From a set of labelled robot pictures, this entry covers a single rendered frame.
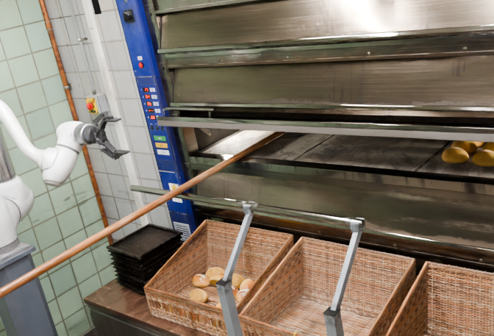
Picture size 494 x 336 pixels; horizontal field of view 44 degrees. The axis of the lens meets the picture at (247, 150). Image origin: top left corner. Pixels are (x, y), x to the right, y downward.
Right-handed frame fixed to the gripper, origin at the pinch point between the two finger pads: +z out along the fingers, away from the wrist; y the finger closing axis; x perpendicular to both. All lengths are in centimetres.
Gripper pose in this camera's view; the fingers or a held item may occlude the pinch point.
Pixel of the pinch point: (120, 136)
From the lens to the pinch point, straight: 248.6
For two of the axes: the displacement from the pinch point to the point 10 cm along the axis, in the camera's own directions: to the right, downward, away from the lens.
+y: 1.9, 9.3, 3.0
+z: 7.5, 0.6, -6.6
